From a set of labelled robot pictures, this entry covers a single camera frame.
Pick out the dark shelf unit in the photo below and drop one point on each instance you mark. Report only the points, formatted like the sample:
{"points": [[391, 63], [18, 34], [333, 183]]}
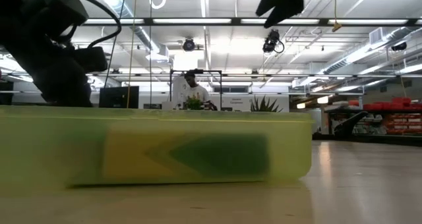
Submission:
{"points": [[379, 120]]}

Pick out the black rig frame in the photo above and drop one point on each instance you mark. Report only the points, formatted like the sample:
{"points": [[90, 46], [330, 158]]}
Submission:
{"points": [[211, 71]]}

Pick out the yellow green crayon box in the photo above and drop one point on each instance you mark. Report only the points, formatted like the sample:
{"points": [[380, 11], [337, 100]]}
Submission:
{"points": [[214, 155]]}

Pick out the artificial green succulent plant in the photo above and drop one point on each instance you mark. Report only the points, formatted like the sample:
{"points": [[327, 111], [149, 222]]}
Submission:
{"points": [[263, 106]]}

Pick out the round black ceiling camera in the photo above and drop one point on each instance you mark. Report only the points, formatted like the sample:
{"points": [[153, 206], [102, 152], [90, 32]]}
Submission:
{"points": [[189, 45]]}

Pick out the black overhead frame bar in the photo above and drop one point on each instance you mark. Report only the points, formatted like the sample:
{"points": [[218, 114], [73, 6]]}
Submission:
{"points": [[235, 20]]}

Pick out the small green potted plant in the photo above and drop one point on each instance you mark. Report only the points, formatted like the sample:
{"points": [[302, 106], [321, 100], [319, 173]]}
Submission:
{"points": [[194, 103]]}

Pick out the black box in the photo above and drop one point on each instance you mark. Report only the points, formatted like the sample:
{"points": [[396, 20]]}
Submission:
{"points": [[6, 94]]}

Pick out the white printed banner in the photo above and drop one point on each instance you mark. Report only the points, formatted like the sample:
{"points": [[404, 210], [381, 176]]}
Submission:
{"points": [[235, 102]]}

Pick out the black computer monitor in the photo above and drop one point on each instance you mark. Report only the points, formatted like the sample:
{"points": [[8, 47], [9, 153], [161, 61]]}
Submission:
{"points": [[118, 97]]}

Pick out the white standing panel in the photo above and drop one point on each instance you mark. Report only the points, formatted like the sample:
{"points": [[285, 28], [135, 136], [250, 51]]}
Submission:
{"points": [[177, 89]]}

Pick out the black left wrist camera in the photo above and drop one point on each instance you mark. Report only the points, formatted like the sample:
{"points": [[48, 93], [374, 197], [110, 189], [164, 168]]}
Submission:
{"points": [[90, 59]]}

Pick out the yellow translucent pencil box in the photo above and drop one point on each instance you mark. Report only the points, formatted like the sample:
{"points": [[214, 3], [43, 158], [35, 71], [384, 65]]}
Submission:
{"points": [[296, 145]]}

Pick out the glowing wall lamp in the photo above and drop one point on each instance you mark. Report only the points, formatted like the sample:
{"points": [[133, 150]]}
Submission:
{"points": [[300, 105], [323, 99]]}

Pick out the red storage bin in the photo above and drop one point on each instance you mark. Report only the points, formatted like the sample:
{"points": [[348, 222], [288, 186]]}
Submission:
{"points": [[401, 101], [377, 106]]}

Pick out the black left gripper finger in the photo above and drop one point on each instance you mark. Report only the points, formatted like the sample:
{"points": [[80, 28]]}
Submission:
{"points": [[66, 89]]}

